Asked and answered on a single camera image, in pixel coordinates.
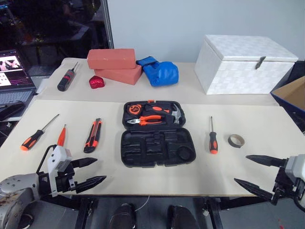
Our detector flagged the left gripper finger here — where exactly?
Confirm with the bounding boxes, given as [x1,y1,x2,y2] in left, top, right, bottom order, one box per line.
[75,176,107,194]
[71,157,98,169]

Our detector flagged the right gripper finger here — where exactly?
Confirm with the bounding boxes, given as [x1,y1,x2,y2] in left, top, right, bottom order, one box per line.
[245,155,287,167]
[234,177,275,201]

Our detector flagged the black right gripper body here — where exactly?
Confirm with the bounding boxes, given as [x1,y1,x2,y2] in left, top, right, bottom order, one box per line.
[271,166,303,206]

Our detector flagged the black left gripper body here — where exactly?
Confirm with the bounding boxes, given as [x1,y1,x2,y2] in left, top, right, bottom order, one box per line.
[55,160,79,194]

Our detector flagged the short orange black screwdriver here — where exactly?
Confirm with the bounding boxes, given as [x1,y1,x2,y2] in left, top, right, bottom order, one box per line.
[206,115,219,155]

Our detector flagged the black tool case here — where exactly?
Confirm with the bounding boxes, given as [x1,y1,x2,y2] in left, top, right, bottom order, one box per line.
[120,99,197,168]

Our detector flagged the orange black utility knife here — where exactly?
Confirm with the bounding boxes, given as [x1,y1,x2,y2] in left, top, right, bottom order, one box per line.
[83,117,103,154]

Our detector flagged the small orange tester screwdriver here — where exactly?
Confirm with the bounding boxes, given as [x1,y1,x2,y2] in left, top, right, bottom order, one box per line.
[56,124,68,147]

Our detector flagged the grey tape roll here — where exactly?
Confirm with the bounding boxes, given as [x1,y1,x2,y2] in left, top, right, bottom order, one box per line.
[226,134,246,148]

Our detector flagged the dark rounded shape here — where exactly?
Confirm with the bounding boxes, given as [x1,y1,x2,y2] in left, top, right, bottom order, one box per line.
[166,205,200,229]
[110,203,138,229]

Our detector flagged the long orange black screwdriver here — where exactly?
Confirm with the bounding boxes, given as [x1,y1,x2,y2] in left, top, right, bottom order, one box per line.
[20,114,60,152]

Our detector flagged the brown cardboard box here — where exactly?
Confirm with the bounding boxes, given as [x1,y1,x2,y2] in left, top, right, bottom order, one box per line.
[270,76,305,121]

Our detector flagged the orange black tape measure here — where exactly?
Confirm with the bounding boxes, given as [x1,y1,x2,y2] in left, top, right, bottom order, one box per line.
[128,104,143,115]

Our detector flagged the red heart shaped box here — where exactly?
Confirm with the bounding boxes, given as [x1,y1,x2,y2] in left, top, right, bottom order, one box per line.
[88,75,106,90]

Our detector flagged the black red screwdriver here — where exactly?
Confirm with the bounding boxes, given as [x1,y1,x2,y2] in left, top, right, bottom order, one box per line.
[57,62,80,92]

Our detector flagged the claw hammer orange black grip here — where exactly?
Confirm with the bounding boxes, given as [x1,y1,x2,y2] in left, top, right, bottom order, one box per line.
[144,103,183,125]

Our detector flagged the salmon foam brick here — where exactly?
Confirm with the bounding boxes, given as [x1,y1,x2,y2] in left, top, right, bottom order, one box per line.
[93,64,143,86]
[86,48,137,71]

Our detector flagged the white woven storage box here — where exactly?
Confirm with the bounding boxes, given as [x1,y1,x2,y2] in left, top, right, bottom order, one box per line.
[193,34,299,95]

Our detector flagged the grey metal box latch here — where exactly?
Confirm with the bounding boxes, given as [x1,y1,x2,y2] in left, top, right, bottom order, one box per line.
[254,56,266,70]

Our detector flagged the open laptop computer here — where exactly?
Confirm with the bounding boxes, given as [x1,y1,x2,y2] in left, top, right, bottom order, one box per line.
[0,49,38,106]

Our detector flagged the blue boxing glove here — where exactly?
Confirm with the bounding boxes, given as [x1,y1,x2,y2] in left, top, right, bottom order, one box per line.
[136,56,180,88]

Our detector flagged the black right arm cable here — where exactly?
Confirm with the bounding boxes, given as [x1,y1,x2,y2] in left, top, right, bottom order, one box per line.
[292,197,305,213]

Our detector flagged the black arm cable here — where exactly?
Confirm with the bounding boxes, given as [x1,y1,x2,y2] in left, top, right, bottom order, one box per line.
[292,197,305,213]
[35,144,58,175]

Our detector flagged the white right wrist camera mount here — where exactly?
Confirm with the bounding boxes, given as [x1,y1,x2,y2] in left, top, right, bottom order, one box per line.
[285,154,305,185]

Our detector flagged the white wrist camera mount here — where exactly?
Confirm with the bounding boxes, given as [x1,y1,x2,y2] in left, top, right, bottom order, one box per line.
[47,146,73,198]
[285,154,305,185]

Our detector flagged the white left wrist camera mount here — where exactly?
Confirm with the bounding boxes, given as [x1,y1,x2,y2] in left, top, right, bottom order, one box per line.
[47,146,73,198]

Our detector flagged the black table frame leg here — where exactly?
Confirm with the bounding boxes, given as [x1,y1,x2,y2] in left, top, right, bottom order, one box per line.
[203,197,225,229]
[75,197,99,229]

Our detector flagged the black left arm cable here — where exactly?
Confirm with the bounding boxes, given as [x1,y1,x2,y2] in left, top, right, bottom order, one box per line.
[35,144,58,175]

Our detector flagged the thin white cable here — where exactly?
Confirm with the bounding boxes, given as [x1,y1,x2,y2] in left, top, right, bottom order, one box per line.
[135,194,151,212]

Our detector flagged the orange handled pliers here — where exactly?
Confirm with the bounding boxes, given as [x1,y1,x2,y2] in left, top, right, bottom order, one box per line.
[126,114,163,126]

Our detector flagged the metal window frame post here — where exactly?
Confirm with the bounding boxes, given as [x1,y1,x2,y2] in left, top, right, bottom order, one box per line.
[102,0,115,50]

